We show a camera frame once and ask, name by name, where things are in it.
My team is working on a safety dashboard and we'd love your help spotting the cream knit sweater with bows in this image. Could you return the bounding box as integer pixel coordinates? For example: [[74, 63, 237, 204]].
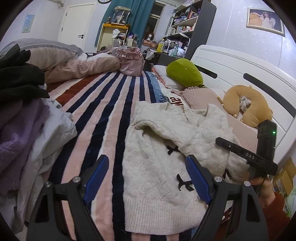
[[122, 101, 248, 235]]

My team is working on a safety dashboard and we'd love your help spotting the red sleeved right forearm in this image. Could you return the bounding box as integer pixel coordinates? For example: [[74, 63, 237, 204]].
[[214, 192, 291, 241]]

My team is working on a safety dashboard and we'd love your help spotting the right hand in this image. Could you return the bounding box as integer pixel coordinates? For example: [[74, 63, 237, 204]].
[[250, 177, 275, 208]]

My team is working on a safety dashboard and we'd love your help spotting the cardboard box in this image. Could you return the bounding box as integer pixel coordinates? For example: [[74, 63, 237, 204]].
[[273, 157, 295, 197]]

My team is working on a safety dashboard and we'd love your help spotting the tan U-shaped plush pillow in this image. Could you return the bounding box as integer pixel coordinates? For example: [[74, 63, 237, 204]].
[[217, 85, 273, 128]]

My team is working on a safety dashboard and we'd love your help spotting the light grey garment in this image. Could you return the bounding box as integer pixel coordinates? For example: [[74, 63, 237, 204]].
[[1, 99, 77, 234]]

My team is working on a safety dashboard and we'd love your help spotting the pink bed pillow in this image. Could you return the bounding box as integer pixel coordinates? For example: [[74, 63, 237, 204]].
[[180, 88, 225, 110]]

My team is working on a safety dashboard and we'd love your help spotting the purple fleece garment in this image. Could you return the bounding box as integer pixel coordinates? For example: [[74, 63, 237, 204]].
[[1, 99, 49, 196]]

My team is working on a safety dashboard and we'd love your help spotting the striped pink navy blanket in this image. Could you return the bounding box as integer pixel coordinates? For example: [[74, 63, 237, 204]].
[[49, 72, 193, 240]]

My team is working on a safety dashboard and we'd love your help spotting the white bed headboard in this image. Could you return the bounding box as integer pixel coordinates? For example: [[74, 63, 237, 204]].
[[191, 45, 295, 166]]

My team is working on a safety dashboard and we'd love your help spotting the green plush pillow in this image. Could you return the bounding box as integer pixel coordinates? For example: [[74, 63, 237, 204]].
[[166, 58, 203, 88]]

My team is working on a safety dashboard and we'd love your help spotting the black garment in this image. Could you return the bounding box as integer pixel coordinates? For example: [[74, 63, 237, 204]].
[[1, 44, 49, 108]]

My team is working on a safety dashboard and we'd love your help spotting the grey pink striped duvet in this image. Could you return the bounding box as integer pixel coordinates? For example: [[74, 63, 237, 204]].
[[1, 38, 120, 85]]

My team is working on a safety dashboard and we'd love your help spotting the pink satin bag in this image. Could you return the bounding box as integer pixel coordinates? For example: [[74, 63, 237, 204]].
[[99, 46, 145, 77]]

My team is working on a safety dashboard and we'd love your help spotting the dark tall bookshelf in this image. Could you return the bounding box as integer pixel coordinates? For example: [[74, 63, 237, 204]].
[[162, 1, 216, 60]]

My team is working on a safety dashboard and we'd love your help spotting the yellow shelf unit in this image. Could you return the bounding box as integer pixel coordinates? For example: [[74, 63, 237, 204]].
[[96, 23, 129, 52]]

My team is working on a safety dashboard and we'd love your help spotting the white door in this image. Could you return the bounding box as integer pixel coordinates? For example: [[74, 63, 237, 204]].
[[58, 3, 95, 49]]

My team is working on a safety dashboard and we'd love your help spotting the glass display case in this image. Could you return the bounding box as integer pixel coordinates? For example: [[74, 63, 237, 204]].
[[111, 6, 132, 25]]

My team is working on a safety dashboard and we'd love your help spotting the white air conditioner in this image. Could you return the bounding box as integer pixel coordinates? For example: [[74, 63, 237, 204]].
[[49, 0, 65, 8]]

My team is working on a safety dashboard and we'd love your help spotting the teal curtain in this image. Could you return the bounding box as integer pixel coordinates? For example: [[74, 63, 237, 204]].
[[94, 0, 154, 47]]

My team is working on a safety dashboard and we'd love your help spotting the framed wall photo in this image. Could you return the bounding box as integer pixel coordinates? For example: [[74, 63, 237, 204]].
[[246, 8, 285, 37]]

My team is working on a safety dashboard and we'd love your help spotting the small blue wall poster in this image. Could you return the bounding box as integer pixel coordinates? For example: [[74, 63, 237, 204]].
[[22, 15, 35, 33]]

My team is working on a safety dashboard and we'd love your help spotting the round wall clock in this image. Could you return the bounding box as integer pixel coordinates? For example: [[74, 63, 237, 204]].
[[98, 0, 112, 4]]

